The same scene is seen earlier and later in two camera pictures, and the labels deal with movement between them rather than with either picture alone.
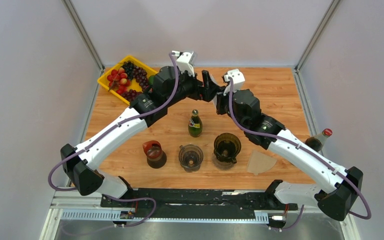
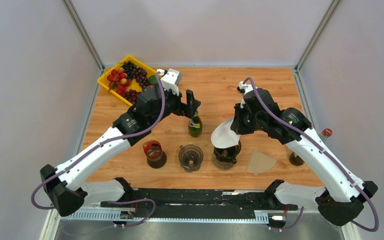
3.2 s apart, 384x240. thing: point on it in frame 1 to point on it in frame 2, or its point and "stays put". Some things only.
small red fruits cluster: x=118 y=79 stays put
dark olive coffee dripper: x=227 y=146 stays put
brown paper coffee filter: x=259 y=162 stays put
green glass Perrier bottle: x=195 y=125 stays put
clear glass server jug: x=223 y=165 stays put
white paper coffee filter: x=214 y=100 to x=222 y=136
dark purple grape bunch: x=132 y=71 stays put
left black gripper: x=206 y=92 to x=188 y=109
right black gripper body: x=223 y=104 to x=246 y=123
